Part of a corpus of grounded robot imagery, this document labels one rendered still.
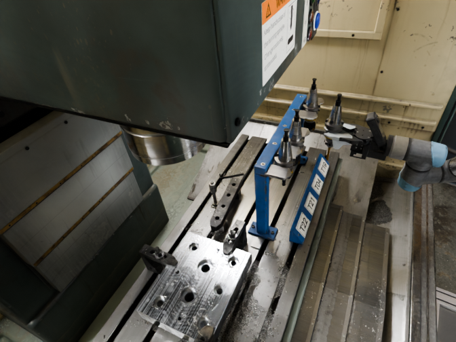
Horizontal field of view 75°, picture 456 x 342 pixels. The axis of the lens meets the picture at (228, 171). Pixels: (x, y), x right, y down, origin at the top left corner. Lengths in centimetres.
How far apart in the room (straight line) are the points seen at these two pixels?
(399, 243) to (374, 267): 23
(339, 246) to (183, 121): 106
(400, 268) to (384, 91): 75
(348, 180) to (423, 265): 51
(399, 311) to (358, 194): 52
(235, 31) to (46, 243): 88
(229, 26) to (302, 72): 125
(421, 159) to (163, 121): 88
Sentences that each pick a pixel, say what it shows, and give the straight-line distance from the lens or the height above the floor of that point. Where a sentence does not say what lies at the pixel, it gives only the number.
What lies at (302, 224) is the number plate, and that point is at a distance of 112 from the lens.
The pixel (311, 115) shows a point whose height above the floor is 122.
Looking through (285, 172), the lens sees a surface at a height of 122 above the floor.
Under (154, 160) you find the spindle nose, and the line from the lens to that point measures 56.
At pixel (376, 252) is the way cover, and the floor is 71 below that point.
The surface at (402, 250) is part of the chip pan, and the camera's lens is 149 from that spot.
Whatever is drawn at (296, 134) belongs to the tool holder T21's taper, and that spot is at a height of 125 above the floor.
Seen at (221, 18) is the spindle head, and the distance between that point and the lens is 31.
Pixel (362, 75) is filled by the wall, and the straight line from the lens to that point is 152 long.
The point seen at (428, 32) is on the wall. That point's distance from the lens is 146.
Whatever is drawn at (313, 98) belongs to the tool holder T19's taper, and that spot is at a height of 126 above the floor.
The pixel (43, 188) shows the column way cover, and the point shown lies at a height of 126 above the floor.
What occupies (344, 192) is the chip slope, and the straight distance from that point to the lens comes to 155.
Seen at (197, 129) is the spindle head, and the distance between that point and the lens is 38.
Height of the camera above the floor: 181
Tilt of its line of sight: 41 degrees down
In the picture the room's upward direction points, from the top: 7 degrees counter-clockwise
